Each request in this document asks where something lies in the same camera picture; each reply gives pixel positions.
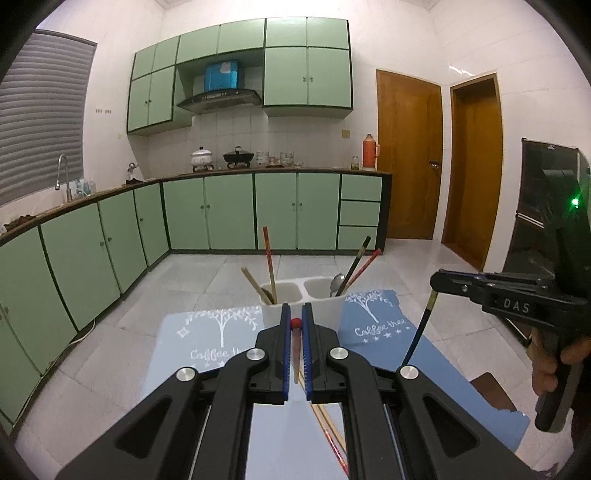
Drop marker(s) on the green upper kitchen cabinets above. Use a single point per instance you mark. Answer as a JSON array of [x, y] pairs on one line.
[[304, 74]]

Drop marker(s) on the black wok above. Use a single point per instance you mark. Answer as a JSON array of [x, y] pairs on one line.
[[238, 157]]

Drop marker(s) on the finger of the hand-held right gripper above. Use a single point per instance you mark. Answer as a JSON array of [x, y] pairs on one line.
[[457, 282]]

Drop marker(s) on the light blue printed mat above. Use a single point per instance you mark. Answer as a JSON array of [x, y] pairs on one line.
[[207, 332]]

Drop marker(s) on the plain wooden door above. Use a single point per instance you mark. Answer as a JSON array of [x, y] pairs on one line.
[[475, 175]]

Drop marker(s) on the dark blue printed mat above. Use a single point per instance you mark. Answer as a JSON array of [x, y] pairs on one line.
[[452, 392]]

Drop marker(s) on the white two-compartment utensil holder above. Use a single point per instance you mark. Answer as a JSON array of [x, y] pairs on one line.
[[270, 316]]

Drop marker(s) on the glass containers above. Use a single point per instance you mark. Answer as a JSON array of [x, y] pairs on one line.
[[287, 158]]

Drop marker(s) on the orange thermos flask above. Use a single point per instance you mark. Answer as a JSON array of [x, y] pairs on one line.
[[369, 152]]

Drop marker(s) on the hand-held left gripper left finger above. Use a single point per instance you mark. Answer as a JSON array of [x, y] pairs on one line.
[[286, 355]]

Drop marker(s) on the person's right hand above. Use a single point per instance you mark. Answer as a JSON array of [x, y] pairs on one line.
[[542, 369]]

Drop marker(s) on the blue hood chimney cover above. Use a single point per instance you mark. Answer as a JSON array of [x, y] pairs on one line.
[[221, 76]]

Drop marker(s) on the green kitchen cabinets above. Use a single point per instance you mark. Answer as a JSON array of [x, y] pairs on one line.
[[304, 74], [231, 207]]

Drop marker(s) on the black range hood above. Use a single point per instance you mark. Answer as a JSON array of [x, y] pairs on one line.
[[221, 99]]

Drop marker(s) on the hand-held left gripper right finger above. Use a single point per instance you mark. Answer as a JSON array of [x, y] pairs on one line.
[[305, 355]]

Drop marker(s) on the metal kitchen faucet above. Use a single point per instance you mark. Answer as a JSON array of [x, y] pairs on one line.
[[62, 161]]

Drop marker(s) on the metal spoon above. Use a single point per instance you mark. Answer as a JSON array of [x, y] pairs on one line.
[[338, 281]]

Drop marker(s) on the white cooking pot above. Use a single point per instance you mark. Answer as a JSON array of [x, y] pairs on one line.
[[202, 158]]

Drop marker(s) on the bottles beside sink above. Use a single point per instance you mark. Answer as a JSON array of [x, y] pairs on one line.
[[87, 187]]

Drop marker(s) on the black chopstick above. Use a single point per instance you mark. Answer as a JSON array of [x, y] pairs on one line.
[[355, 263], [418, 330]]

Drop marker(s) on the green lower kitchen cabinets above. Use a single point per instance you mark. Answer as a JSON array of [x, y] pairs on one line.
[[231, 207]]

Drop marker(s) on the red-tipped bamboo chopstick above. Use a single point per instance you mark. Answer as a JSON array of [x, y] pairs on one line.
[[295, 350], [251, 280], [325, 427], [369, 263], [268, 258]]

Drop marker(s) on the grey window blind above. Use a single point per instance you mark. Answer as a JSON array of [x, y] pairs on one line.
[[41, 115]]

